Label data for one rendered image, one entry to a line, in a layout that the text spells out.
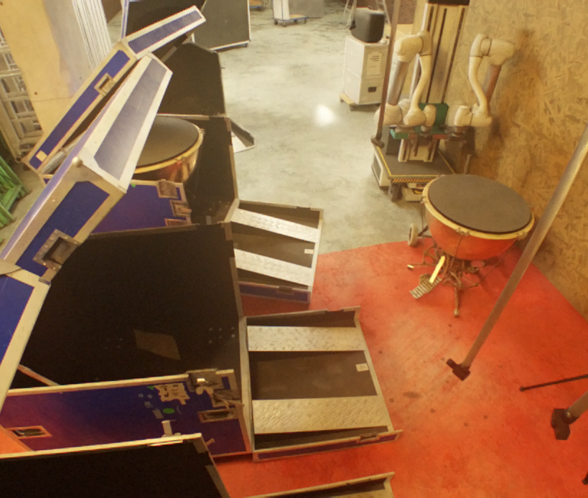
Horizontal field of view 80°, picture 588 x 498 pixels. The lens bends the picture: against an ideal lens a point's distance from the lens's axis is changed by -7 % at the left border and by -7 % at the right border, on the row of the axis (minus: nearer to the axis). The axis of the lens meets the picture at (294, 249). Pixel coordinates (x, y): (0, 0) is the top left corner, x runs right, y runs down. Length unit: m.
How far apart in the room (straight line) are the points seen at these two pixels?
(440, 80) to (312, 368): 2.70
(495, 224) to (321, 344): 1.30
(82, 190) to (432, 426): 2.14
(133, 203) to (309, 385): 1.59
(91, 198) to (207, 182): 2.72
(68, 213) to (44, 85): 2.52
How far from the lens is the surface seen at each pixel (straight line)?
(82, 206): 0.92
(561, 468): 2.67
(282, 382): 2.41
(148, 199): 2.53
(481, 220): 2.49
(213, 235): 2.02
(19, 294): 0.75
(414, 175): 3.77
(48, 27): 3.28
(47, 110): 3.47
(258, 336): 2.43
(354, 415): 2.30
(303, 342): 2.47
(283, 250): 3.18
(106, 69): 2.23
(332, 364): 2.49
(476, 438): 2.51
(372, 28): 5.74
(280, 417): 2.18
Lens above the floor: 2.14
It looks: 42 degrees down
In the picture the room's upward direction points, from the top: straight up
